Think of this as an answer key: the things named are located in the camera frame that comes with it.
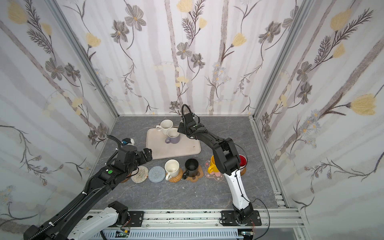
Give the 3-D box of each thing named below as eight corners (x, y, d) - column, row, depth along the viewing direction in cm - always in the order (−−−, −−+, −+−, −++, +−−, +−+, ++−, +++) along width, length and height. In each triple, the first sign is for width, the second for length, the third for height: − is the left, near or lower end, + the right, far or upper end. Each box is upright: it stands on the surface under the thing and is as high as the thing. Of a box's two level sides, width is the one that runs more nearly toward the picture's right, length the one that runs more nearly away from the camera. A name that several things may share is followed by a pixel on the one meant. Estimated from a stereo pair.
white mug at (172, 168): (165, 184, 87) (162, 177, 79) (167, 166, 94) (165, 159, 86) (179, 184, 88) (177, 177, 79) (180, 166, 94) (179, 159, 86)
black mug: (183, 180, 88) (182, 173, 81) (186, 164, 95) (186, 157, 87) (196, 182, 88) (196, 176, 80) (198, 166, 94) (199, 159, 86)
